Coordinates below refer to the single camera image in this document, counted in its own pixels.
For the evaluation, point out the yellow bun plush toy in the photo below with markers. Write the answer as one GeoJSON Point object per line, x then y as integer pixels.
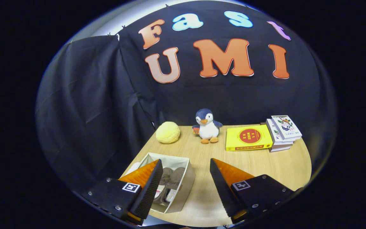
{"type": "Point", "coordinates": [167, 133]}

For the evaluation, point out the cream fabric storage box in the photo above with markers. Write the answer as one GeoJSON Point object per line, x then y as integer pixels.
{"type": "Point", "coordinates": [184, 190]}

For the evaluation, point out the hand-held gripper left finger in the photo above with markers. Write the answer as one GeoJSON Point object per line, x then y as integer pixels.
{"type": "Point", "coordinates": [149, 194]}

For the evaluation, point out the blue white penguin plush toy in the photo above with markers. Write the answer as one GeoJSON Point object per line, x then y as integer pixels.
{"type": "Point", "coordinates": [207, 127]}

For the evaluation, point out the yellow book with red circle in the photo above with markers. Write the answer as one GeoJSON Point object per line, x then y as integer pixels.
{"type": "Point", "coordinates": [248, 138]}

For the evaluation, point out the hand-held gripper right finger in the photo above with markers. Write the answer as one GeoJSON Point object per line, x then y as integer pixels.
{"type": "Point", "coordinates": [222, 190]}

